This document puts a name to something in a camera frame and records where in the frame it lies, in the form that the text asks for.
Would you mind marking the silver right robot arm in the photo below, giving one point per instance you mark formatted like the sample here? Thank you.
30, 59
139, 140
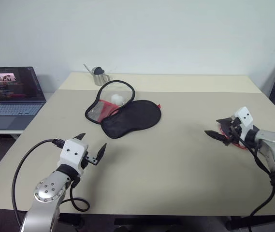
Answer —
272, 139

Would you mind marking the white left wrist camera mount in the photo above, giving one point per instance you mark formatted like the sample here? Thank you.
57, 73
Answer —
73, 152

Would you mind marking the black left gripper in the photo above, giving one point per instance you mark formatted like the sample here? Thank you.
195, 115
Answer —
91, 160

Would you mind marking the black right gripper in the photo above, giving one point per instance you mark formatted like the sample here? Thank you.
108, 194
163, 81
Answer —
234, 130

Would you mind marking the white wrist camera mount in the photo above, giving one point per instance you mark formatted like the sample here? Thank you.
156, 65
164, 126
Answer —
244, 118
73, 152

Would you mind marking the white ball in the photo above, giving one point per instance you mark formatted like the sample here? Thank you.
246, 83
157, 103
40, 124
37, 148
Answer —
115, 98

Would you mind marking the small black round object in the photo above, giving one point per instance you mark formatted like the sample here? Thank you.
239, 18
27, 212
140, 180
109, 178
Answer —
99, 70

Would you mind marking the black mesh zipper pouch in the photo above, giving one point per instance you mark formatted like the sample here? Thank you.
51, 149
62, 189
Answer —
132, 118

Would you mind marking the grey open laptop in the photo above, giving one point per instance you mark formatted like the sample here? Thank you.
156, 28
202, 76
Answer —
14, 96

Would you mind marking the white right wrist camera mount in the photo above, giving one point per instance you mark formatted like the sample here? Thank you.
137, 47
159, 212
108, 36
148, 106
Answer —
244, 118

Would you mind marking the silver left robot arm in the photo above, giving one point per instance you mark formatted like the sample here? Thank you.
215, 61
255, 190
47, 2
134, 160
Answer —
47, 191

